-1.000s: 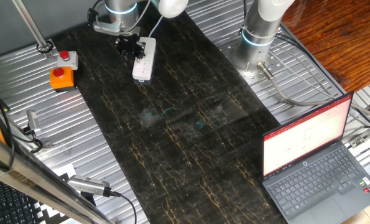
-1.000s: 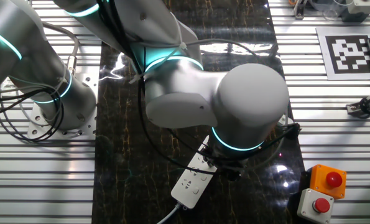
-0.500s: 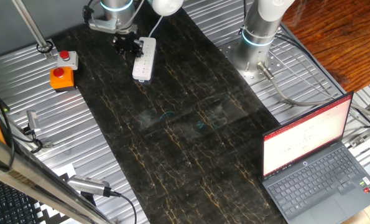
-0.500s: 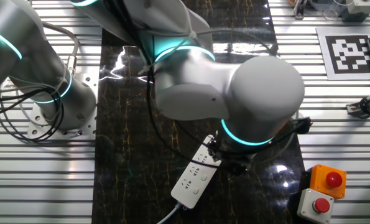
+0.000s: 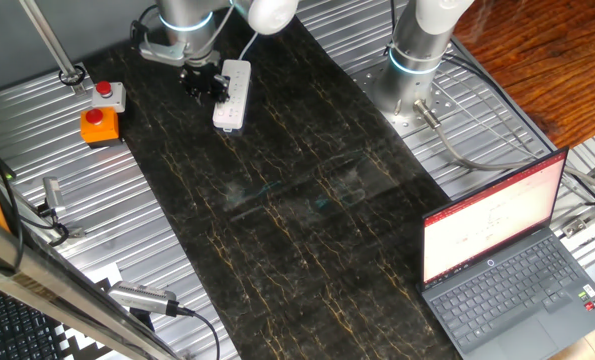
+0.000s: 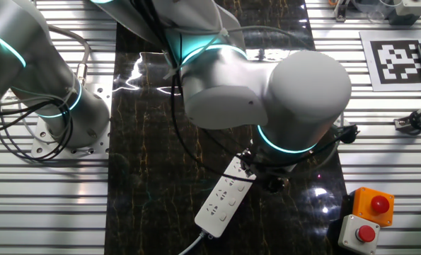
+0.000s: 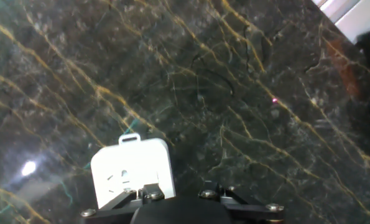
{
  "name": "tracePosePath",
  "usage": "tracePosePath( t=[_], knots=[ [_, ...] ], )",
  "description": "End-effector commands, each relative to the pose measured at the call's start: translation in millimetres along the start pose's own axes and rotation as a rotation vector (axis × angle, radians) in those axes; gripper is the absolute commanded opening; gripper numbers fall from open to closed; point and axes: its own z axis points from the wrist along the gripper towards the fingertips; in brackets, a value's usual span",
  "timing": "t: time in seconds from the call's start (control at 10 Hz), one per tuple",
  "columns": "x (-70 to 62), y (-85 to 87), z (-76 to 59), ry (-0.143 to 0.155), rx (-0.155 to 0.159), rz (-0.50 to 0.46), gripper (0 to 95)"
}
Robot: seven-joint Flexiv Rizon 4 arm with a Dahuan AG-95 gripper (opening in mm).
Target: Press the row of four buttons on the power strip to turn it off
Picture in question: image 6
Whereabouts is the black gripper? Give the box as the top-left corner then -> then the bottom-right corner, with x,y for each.
238,150 -> 298,194

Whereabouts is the white power strip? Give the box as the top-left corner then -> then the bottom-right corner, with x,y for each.
194,155 -> 258,239

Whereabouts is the black marble pattern mat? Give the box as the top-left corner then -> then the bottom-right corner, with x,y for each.
103,0 -> 349,255

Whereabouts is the orange emergency stop box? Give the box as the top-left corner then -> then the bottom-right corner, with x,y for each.
351,186 -> 396,228

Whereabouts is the grey emergency stop box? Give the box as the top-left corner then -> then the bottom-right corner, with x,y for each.
337,213 -> 381,255

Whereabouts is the printed fiducial marker sheet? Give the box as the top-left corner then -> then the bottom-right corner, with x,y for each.
359,30 -> 421,92

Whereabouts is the clear plastic cup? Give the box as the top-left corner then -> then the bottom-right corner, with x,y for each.
351,0 -> 391,24

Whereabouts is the white box device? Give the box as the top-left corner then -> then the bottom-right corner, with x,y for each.
388,0 -> 421,26

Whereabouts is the black arm cable with plug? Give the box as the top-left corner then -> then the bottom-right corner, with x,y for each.
132,0 -> 360,178

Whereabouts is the grey power strip cable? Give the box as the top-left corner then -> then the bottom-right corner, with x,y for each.
177,229 -> 209,255

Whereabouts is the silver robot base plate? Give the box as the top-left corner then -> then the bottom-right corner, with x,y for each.
30,83 -> 113,160

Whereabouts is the metal camera stand bracket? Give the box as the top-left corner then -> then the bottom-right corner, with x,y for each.
393,106 -> 421,136

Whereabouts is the metal upright bracket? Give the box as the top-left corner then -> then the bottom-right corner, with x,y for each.
333,0 -> 351,23

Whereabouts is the black cable bundle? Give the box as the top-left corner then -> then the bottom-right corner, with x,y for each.
0,98 -> 75,163

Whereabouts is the grey cable with metal connector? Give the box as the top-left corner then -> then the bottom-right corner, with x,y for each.
46,24 -> 91,86

